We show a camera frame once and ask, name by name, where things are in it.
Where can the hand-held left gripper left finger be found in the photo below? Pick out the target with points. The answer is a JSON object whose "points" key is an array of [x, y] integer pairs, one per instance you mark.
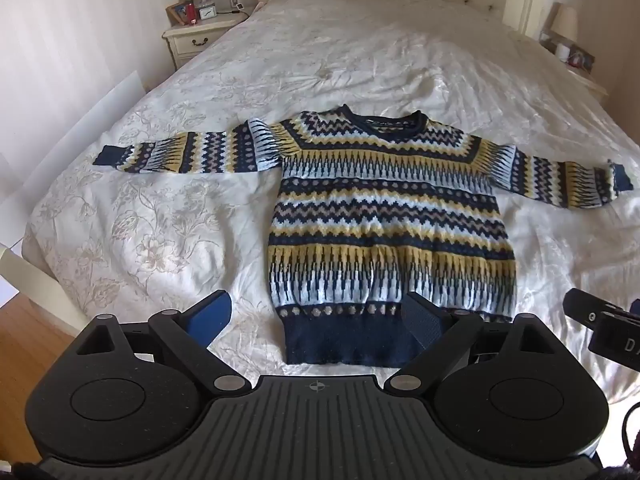
{"points": [[210, 316]]}

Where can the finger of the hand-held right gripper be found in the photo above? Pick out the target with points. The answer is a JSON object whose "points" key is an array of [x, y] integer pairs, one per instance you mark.
{"points": [[585, 310]]}

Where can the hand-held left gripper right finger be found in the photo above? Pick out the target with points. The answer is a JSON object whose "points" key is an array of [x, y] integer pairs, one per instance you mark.
{"points": [[422, 320]]}

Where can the navy yellow patterned knit sweater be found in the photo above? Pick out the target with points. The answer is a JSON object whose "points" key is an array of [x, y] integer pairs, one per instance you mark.
{"points": [[380, 210]]}

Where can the cream bed footboard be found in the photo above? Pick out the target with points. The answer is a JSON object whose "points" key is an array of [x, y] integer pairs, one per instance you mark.
{"points": [[35, 290]]}

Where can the white flat board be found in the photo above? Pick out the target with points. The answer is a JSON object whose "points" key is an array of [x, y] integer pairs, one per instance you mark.
{"points": [[75, 125]]}

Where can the small white jar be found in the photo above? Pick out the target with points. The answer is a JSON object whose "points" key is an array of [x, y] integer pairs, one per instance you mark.
{"points": [[562, 50]]}

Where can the cream floral bedspread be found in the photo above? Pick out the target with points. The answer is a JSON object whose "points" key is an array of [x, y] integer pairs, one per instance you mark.
{"points": [[350, 60]]}

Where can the small red bottle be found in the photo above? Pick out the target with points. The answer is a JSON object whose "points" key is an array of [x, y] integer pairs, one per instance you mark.
{"points": [[190, 14]]}

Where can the small white alarm clock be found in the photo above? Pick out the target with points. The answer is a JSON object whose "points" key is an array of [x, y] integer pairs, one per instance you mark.
{"points": [[206, 11]]}

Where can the small white charger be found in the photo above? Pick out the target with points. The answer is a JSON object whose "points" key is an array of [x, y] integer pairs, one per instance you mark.
{"points": [[235, 0]]}

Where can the dark photo frame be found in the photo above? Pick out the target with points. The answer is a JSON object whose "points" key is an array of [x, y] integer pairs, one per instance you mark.
{"points": [[582, 58]]}

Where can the wooden photo frame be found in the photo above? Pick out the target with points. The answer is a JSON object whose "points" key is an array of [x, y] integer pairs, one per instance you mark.
{"points": [[175, 12]]}

